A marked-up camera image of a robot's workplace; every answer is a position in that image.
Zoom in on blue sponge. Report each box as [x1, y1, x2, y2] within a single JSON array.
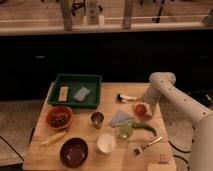
[[73, 87, 90, 102]]

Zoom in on orange bowl with grapes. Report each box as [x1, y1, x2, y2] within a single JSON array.
[[46, 106, 73, 130]]

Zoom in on white paper cup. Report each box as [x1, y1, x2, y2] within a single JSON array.
[[96, 133, 116, 154]]

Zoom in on green plastic cup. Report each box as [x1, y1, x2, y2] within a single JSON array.
[[119, 124, 133, 140]]

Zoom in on metal fork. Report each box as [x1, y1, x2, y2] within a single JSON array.
[[133, 136, 162, 155]]

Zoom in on dark maroon bowl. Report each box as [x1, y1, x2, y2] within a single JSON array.
[[60, 137, 88, 168]]

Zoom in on white handled brush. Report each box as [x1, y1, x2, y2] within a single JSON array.
[[117, 94, 141, 103]]

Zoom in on black cable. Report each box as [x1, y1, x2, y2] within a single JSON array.
[[168, 139, 193, 171]]

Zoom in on wooden block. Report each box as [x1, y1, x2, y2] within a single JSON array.
[[58, 86, 69, 102]]

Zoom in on green chili pepper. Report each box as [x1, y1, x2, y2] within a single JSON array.
[[132, 123, 157, 136]]

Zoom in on yellow corn cob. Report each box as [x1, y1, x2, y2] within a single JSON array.
[[41, 131, 67, 147]]

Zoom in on red apple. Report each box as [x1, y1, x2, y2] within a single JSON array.
[[135, 104, 147, 116]]

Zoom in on grey folded cloth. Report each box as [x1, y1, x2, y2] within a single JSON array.
[[109, 110, 134, 127]]

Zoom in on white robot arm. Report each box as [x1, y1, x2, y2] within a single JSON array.
[[142, 72, 213, 171]]

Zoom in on green plastic tray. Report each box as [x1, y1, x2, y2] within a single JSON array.
[[48, 74, 102, 109]]

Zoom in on small metal cup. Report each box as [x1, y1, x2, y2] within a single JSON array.
[[91, 112, 104, 129]]

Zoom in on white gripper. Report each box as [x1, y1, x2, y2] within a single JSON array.
[[134, 84, 161, 118]]

